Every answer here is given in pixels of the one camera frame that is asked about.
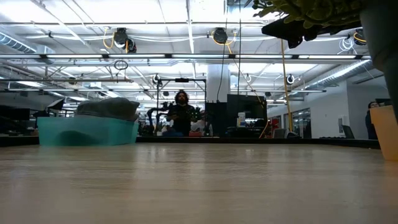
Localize distant black rig frame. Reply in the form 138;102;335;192
156;77;208;136

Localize orange plastic bin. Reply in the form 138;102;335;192
369;105;398;162

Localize yellow cable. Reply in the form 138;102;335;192
280;39;295;133

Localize silver ventilation duct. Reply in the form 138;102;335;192
306;59;373;90

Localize teal plastic bin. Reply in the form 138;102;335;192
37;115;140;146

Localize black ceiling cable reel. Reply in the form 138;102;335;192
212;27;229;45
353;27;368;46
113;27;137;54

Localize black power cable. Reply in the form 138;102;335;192
237;0;242;95

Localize white square pillar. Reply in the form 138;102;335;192
206;63;231;103

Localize grey denim cap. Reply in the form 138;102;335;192
75;96;141;122

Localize black monitor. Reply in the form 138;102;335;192
226;94;269;121

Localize black cabinet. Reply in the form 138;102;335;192
205;101;229;136

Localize potted artificial green plant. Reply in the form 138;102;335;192
250;0;398;125

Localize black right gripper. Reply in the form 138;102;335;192
261;19;361;49

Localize distant black robot arms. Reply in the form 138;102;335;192
146;102;175;136

